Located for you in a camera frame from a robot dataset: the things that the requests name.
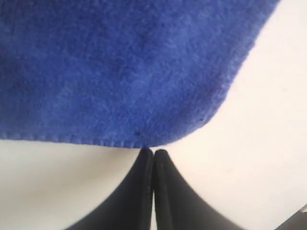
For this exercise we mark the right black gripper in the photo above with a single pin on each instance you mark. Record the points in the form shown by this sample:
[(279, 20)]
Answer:
[(296, 222)]

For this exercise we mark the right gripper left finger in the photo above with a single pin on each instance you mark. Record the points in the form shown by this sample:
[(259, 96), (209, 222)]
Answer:
[(129, 207)]

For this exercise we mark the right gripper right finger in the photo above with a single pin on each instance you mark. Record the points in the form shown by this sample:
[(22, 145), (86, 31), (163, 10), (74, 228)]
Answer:
[(177, 205)]

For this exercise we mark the blue towel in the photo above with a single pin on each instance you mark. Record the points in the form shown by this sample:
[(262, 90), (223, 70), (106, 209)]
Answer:
[(120, 73)]

